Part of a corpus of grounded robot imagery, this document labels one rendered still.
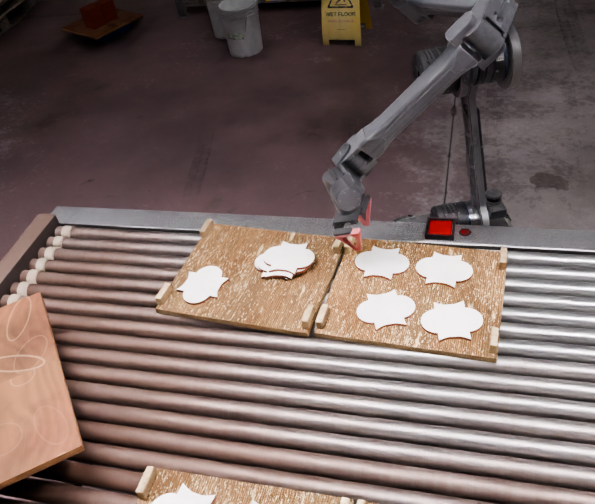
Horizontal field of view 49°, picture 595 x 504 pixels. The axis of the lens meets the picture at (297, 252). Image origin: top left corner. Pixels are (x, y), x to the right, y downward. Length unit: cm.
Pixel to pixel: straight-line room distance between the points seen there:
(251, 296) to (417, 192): 198
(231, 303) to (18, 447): 58
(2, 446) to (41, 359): 22
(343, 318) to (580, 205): 210
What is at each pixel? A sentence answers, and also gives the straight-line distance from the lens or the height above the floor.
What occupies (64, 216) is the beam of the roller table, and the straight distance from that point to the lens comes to 220.
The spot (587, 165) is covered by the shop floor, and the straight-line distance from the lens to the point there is 377.
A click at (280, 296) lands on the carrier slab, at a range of 165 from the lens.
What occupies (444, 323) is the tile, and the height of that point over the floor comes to 94.
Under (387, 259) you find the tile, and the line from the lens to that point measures 170.
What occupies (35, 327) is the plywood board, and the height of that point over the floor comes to 104.
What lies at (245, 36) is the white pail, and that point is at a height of 16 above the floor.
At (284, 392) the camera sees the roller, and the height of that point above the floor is 92.
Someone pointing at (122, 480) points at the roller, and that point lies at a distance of 145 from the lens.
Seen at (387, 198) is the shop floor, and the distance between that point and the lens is 348.
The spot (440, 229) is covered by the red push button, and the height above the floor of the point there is 93.
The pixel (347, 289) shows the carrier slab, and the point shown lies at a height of 94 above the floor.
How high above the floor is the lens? 208
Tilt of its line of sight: 40 degrees down
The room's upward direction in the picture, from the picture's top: 10 degrees counter-clockwise
